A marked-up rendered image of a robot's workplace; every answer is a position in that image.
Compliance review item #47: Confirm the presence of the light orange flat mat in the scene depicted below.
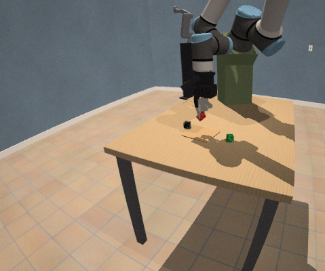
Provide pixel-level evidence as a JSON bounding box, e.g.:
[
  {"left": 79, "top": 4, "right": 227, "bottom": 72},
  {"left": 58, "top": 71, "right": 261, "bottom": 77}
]
[{"left": 181, "top": 126, "right": 220, "bottom": 143}]

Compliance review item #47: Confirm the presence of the red die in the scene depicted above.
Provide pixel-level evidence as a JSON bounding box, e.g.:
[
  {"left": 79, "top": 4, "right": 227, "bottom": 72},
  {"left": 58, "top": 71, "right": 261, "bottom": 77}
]
[{"left": 196, "top": 112, "right": 206, "bottom": 121}]

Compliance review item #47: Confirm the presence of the green die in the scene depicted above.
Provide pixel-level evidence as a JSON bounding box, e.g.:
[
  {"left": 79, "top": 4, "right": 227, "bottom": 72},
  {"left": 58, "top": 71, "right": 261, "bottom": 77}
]
[{"left": 226, "top": 134, "right": 234, "bottom": 142}]

